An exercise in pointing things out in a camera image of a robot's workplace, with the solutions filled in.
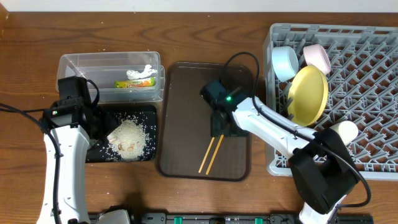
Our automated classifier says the small pale green cup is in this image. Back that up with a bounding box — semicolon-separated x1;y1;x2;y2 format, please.
330;121;359;145

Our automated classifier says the grey dishwasher rack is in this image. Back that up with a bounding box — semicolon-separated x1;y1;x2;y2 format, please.
263;23;397;181

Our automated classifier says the black plastic waste tray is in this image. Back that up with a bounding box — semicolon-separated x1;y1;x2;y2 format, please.
86;105;157;163

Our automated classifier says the pile of white rice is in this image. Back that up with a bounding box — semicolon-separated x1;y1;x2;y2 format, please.
107;115;156;162

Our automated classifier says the clear plastic waste bin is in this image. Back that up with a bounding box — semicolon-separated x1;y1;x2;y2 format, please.
57;51;165;103

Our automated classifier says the green snack wrapper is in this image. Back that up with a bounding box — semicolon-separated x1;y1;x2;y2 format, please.
114;77;155;88

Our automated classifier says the light blue bowl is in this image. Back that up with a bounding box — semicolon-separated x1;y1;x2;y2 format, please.
271;46;299;82

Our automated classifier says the brown plastic serving tray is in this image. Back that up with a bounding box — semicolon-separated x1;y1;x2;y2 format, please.
156;62;252;182

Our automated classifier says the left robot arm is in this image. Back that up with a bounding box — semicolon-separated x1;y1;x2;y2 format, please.
37;76;121;223

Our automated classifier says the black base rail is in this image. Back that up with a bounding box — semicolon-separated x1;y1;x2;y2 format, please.
88;212;374;224

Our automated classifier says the white bowl with rice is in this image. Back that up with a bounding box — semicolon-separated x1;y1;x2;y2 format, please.
303;44;331;75

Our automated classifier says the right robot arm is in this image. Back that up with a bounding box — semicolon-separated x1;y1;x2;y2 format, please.
200;80;359;223

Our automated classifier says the white tissue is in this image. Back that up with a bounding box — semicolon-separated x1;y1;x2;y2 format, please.
126;65;157;80

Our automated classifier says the wooden chopstick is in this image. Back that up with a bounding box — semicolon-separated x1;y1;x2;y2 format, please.
206;134;224;175
198;137;215;173

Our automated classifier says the yellow round plate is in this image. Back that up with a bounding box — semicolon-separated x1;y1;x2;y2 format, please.
287;65;328;126

